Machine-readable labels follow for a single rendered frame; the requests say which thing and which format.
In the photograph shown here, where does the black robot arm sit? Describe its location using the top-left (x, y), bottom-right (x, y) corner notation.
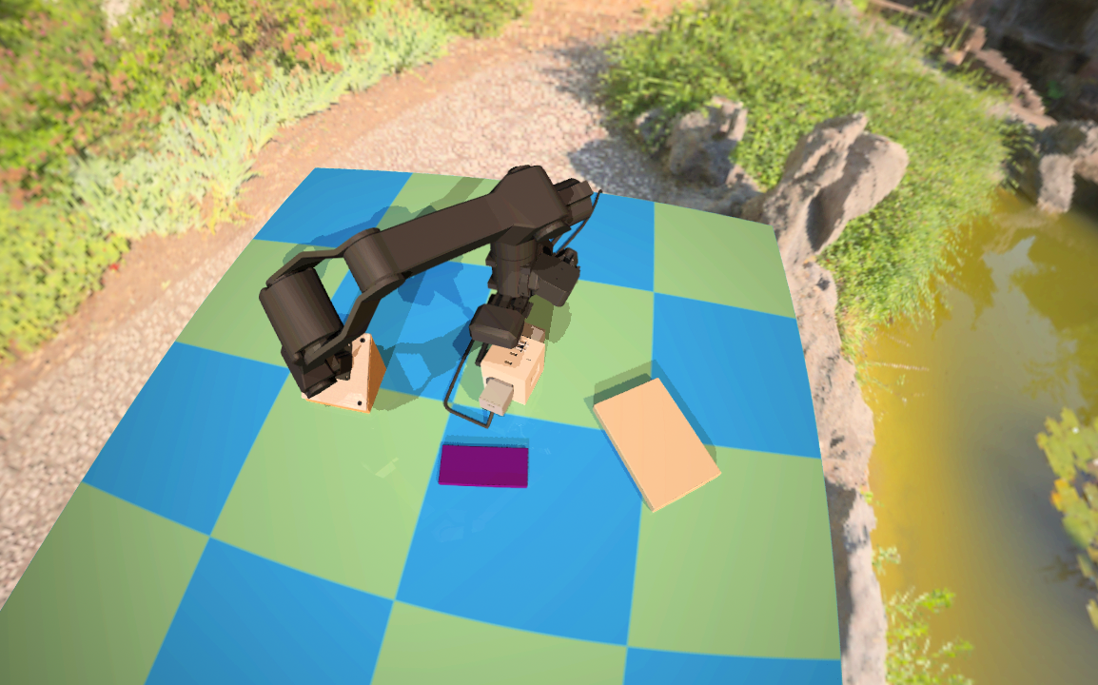
top-left (259, 165), bottom-right (594, 398)

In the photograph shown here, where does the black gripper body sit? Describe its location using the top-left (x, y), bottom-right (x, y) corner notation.
top-left (469, 240), bottom-right (554, 349)

